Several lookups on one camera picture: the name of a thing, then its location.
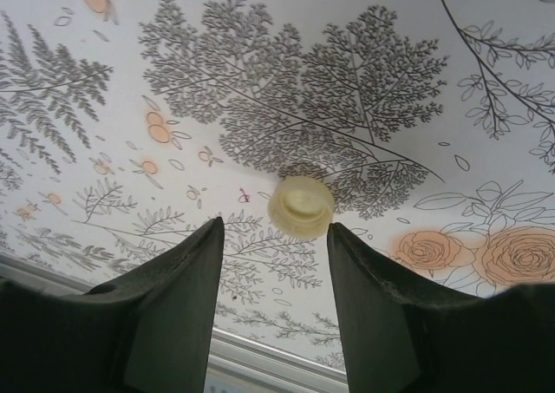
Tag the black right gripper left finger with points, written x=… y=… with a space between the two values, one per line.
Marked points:
x=130 y=332

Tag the pale yellow bottle cap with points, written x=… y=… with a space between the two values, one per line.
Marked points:
x=301 y=208

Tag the aluminium table edge rail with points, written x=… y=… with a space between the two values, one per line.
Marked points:
x=260 y=358

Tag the floral patterned table cover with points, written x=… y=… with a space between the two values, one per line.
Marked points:
x=130 y=106

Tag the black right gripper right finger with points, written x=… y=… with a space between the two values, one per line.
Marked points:
x=433 y=345

